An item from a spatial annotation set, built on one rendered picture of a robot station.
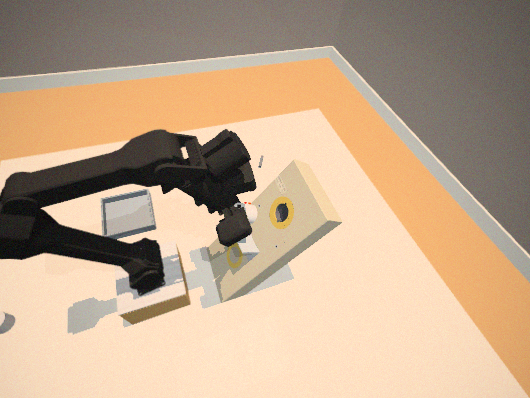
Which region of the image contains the beige cylinder with grey slotted end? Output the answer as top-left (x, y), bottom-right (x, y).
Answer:
top-left (234, 202), bottom-right (257, 224)

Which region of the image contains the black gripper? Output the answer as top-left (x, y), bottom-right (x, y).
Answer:
top-left (194, 176), bottom-right (253, 247)

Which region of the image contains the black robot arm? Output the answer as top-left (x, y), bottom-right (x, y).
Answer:
top-left (0, 129), bottom-right (257, 296)

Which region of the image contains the beige service panel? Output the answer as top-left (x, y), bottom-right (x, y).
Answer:
top-left (207, 159), bottom-right (343, 303)

